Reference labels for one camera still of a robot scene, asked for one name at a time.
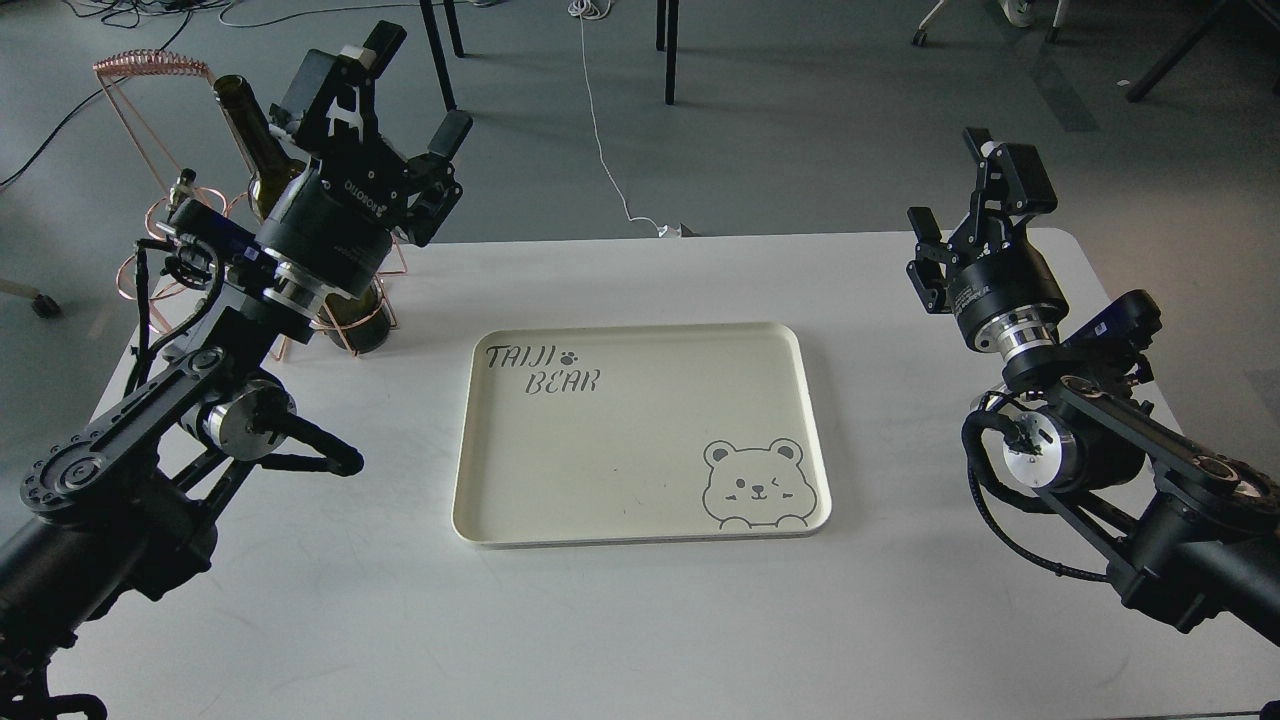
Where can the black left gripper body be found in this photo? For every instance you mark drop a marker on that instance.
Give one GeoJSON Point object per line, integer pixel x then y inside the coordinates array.
{"type": "Point", "coordinates": [331, 231]}

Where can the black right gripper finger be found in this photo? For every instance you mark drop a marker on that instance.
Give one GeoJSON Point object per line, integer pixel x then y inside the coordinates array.
{"type": "Point", "coordinates": [932, 258]}
{"type": "Point", "coordinates": [1012, 187]}

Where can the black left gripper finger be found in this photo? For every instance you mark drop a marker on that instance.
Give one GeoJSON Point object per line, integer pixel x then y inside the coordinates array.
{"type": "Point", "coordinates": [328, 111]}
{"type": "Point", "coordinates": [430, 175]}

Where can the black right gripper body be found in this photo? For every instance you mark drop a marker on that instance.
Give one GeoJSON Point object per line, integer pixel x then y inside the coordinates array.
{"type": "Point", "coordinates": [999, 283]}

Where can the dark green wine bottle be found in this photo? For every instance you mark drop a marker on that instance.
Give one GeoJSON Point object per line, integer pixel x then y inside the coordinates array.
{"type": "Point", "coordinates": [358, 325]}

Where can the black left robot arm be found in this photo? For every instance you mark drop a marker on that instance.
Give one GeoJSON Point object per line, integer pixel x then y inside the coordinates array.
{"type": "Point", "coordinates": [131, 502]}

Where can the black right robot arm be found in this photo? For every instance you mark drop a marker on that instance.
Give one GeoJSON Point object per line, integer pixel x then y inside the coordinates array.
{"type": "Point", "coordinates": [1064, 465]}

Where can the black diagonal desk leg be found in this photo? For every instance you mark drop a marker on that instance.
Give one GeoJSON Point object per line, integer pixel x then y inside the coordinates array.
{"type": "Point", "coordinates": [1173, 55]}

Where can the black table legs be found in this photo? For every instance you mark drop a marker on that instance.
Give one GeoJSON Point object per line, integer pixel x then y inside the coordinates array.
{"type": "Point", "coordinates": [440, 20]}

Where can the cream bear serving tray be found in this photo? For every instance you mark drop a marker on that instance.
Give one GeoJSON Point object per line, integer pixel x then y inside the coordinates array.
{"type": "Point", "coordinates": [639, 433]}

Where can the caster wheel at left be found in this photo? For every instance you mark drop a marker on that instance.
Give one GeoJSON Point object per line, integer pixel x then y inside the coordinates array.
{"type": "Point", "coordinates": [41, 304]}

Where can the copper wire wine rack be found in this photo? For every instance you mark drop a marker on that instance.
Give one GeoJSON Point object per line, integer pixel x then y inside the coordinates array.
{"type": "Point", "coordinates": [140, 110]}

